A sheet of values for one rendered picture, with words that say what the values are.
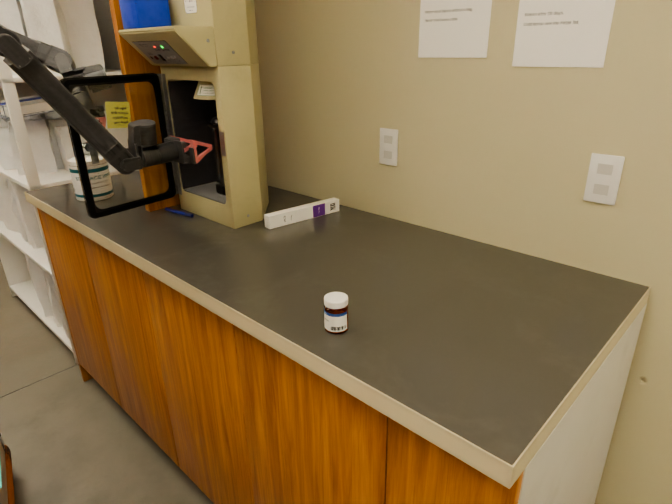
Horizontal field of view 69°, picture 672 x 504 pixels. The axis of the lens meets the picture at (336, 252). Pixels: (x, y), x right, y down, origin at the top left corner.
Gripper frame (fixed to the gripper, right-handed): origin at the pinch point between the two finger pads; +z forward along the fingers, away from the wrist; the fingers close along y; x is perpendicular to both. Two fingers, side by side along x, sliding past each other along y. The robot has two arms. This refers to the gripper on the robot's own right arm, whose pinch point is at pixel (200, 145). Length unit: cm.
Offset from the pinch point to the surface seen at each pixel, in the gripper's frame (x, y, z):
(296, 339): 23, -74, -29
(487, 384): 24, -107, -16
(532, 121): -8, -83, 44
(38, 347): 117, 134, -37
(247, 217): 21.8, -13.4, 4.7
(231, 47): -27.4, -13.4, 6.0
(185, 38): -30.1, -13.5, -7.7
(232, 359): 41, -48, -28
